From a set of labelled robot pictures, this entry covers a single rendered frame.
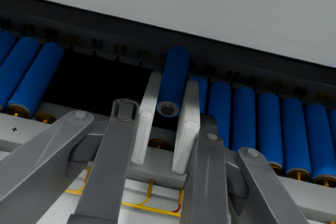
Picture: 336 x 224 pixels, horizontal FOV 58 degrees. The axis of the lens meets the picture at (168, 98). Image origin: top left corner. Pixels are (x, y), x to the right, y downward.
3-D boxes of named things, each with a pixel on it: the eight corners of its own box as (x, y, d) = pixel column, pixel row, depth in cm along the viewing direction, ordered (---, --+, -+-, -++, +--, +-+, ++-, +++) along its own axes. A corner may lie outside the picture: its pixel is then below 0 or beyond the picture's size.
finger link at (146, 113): (142, 167, 15) (127, 164, 15) (154, 111, 22) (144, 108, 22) (153, 115, 14) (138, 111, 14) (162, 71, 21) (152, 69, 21)
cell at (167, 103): (194, 55, 25) (186, 112, 21) (179, 67, 26) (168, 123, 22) (177, 41, 24) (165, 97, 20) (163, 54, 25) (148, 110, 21)
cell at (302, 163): (296, 112, 27) (303, 183, 23) (275, 108, 27) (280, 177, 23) (306, 100, 25) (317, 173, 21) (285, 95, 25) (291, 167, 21)
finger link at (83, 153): (124, 173, 13) (57, 158, 13) (139, 122, 18) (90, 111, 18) (130, 144, 13) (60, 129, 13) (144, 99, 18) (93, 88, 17)
